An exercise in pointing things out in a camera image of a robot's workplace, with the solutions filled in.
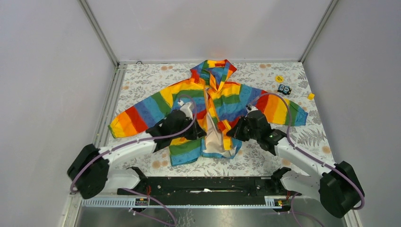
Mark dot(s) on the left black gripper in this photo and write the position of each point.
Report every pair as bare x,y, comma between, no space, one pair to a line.
197,132

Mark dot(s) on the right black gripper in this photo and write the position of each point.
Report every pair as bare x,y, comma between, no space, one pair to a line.
236,132

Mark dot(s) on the rainbow striped hooded jacket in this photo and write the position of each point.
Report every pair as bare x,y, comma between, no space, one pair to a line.
220,103

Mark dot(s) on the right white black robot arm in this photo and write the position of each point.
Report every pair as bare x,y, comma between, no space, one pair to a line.
335,186

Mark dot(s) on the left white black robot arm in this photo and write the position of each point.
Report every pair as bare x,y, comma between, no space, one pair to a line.
94,169

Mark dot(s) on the floral patterned table mat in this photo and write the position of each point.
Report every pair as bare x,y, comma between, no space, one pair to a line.
143,80

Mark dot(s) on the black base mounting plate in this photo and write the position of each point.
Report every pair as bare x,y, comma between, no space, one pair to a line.
158,186

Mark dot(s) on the small black printed card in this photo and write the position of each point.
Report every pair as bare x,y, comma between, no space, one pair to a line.
286,90

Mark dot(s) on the yellow round token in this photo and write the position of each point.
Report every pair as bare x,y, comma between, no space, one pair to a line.
279,78

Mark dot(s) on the small yellow cube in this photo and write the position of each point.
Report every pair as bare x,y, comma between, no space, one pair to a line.
311,96

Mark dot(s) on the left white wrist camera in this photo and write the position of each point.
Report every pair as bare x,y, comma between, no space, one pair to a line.
186,108

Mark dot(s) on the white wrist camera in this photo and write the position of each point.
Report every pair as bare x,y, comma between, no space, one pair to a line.
186,108
250,109

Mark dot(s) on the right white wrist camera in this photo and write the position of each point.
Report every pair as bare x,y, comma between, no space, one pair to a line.
250,109

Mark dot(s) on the perforated aluminium rail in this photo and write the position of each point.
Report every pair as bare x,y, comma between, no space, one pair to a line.
188,201

